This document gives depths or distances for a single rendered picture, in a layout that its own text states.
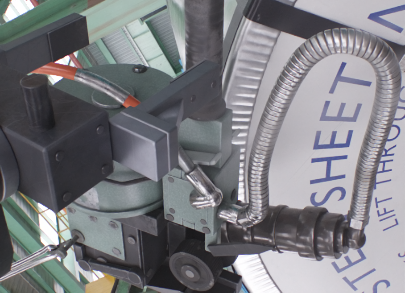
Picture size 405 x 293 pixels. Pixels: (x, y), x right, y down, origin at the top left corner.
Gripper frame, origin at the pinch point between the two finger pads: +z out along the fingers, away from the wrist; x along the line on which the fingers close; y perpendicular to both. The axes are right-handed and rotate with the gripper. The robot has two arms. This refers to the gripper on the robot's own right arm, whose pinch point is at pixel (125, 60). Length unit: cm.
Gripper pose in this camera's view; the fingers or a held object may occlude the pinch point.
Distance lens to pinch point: 46.7
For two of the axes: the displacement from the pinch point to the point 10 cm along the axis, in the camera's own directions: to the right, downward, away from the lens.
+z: 6.0, -4.7, 6.5
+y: 0.0, -8.1, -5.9
